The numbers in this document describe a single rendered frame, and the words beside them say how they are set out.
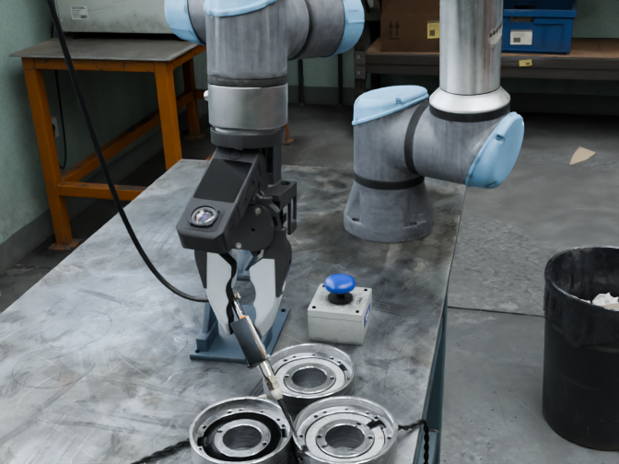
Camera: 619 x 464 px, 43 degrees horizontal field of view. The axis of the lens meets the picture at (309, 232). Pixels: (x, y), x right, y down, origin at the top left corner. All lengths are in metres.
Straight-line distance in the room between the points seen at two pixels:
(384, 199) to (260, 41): 0.58
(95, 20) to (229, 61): 2.43
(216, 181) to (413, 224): 0.61
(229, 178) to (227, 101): 0.07
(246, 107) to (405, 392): 0.39
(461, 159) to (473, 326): 1.47
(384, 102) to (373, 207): 0.17
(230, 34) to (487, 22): 0.48
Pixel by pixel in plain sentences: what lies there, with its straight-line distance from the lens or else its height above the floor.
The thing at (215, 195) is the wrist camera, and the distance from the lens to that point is 0.70.
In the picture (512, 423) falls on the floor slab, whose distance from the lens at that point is 2.19.
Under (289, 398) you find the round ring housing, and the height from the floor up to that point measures 0.84.
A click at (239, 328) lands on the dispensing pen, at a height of 0.94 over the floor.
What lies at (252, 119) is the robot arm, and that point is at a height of 1.14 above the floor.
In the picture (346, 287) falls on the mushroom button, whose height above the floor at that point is 0.87.
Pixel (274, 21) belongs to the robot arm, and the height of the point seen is 1.23.
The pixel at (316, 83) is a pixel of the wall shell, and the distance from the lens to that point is 4.93.
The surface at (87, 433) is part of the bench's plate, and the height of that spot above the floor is 0.80.
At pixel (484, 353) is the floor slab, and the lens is 2.45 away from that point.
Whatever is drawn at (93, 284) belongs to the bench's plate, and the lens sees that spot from 1.20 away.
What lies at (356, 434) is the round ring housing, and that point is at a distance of 0.83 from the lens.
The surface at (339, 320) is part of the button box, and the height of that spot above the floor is 0.83.
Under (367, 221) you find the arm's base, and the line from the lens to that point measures 1.25.
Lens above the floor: 1.35
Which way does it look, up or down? 25 degrees down
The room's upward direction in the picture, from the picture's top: 2 degrees counter-clockwise
